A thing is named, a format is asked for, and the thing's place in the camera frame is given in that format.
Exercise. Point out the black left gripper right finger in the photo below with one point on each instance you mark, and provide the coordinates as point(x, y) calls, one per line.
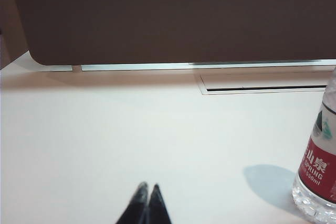
point(157, 208)

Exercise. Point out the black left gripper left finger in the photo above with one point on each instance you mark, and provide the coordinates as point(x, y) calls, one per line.
point(136, 208)

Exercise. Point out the clear water bottle red label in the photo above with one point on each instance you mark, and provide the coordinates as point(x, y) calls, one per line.
point(315, 161)

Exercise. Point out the brown desk partition panel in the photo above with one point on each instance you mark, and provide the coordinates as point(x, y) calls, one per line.
point(170, 16)

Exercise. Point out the silver partition base rail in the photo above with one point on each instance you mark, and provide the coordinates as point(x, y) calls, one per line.
point(131, 67)

